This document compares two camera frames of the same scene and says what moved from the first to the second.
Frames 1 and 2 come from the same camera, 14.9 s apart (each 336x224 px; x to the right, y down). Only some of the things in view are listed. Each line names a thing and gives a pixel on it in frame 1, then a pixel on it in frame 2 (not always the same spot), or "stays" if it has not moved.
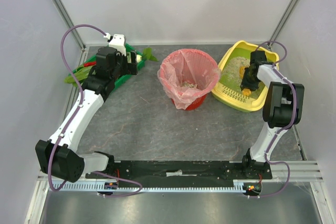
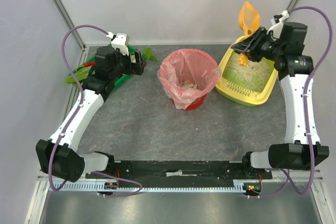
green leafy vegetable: [80, 73] stays
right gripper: [248, 84] to [251, 43]
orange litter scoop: [246, 92] to [249, 21]
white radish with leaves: [146, 55] stays
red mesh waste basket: [189, 75] stays
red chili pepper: [90, 64] stays
